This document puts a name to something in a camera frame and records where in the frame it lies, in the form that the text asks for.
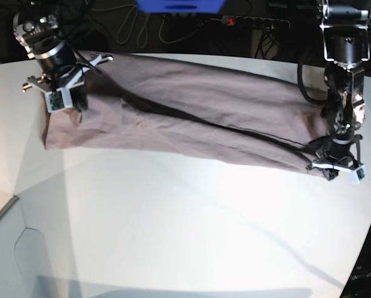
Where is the blue box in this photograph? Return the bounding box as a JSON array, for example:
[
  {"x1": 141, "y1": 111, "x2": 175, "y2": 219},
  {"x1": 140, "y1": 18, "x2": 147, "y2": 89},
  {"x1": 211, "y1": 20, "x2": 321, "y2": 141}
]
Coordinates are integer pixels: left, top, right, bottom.
[{"x1": 136, "y1": 0, "x2": 225, "y2": 14}]

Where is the mauve t-shirt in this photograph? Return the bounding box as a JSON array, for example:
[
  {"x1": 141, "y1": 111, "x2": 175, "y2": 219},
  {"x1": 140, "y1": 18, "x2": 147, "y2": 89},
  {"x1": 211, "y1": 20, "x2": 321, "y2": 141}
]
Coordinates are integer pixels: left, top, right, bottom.
[{"x1": 43, "y1": 54, "x2": 329, "y2": 174}]

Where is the black power strip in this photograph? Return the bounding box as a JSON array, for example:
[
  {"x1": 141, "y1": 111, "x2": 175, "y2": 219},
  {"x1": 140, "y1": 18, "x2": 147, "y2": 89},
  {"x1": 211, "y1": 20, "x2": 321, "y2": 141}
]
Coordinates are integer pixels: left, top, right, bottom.
[{"x1": 220, "y1": 15, "x2": 291, "y2": 30}]

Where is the white looped cable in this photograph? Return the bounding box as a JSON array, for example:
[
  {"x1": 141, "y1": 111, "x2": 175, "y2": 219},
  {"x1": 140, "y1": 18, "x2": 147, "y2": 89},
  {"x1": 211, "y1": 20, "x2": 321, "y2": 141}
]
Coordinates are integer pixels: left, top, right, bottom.
[{"x1": 115, "y1": 12, "x2": 202, "y2": 48}]

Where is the grey adjacent table edge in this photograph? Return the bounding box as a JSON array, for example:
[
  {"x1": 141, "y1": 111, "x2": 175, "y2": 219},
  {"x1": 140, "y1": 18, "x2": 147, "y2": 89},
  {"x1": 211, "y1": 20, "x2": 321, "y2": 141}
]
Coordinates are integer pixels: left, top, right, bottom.
[{"x1": 0, "y1": 196, "x2": 19, "y2": 219}]

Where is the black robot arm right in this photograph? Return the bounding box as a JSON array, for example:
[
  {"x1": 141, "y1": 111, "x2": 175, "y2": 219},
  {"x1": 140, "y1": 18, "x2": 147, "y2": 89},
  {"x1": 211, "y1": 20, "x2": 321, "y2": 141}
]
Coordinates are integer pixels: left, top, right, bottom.
[{"x1": 13, "y1": 1, "x2": 88, "y2": 113}]

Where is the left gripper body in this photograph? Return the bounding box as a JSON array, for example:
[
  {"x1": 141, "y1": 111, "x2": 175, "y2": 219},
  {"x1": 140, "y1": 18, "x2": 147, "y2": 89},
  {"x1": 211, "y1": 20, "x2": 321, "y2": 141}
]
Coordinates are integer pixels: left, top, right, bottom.
[{"x1": 309, "y1": 136, "x2": 362, "y2": 174}]

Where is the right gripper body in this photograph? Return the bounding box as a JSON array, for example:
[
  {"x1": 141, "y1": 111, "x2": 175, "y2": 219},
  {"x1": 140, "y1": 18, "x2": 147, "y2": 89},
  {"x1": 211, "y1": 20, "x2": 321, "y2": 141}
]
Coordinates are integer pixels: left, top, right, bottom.
[{"x1": 40, "y1": 63, "x2": 89, "y2": 109}]

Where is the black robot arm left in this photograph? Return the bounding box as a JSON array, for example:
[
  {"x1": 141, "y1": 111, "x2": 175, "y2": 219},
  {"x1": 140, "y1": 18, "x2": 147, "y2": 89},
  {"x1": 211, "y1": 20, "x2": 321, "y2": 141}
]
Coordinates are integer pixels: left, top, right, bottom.
[{"x1": 297, "y1": 1, "x2": 371, "y2": 184}]

